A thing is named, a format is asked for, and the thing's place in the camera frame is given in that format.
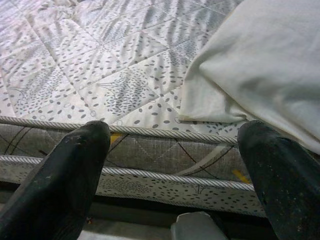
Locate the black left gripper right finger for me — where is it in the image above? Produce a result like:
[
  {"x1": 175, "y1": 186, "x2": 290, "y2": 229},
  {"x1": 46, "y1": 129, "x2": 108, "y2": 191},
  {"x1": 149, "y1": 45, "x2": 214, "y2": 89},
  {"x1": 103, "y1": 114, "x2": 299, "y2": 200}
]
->
[{"x1": 236, "y1": 120, "x2": 320, "y2": 240}]

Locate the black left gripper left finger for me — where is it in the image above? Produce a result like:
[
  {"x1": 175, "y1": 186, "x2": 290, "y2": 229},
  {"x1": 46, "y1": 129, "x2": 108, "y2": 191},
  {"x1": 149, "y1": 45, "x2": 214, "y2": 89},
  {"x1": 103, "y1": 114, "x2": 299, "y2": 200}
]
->
[{"x1": 0, "y1": 120, "x2": 111, "y2": 240}]

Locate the dark bed base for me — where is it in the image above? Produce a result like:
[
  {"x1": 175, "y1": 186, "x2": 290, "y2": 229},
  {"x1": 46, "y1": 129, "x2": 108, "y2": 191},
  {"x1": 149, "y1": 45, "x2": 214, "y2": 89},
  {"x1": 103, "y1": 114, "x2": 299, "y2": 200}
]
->
[{"x1": 0, "y1": 179, "x2": 273, "y2": 227}]

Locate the white pillow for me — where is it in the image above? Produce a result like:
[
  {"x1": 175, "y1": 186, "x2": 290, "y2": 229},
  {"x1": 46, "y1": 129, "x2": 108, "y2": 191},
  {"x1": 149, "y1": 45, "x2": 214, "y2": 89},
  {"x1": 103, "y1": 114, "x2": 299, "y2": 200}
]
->
[{"x1": 179, "y1": 0, "x2": 320, "y2": 157}]

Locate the white quilted mattress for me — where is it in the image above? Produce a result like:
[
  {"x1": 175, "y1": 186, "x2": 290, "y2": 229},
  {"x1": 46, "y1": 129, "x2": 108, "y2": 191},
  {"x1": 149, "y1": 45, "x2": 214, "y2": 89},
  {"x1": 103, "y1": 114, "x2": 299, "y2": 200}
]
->
[{"x1": 0, "y1": 0, "x2": 267, "y2": 218}]

